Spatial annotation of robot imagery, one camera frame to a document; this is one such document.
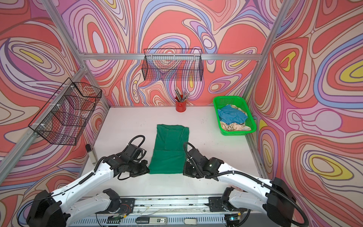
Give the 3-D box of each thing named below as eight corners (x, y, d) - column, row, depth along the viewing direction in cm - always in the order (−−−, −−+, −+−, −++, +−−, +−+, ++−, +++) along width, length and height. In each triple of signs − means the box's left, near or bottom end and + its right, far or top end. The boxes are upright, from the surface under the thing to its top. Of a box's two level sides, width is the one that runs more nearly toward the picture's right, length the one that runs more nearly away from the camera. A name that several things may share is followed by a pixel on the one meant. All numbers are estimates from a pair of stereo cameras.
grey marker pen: (94, 165, 89) (89, 161, 84) (89, 149, 96) (84, 145, 91) (99, 163, 90) (94, 159, 85) (93, 147, 97) (88, 143, 92)
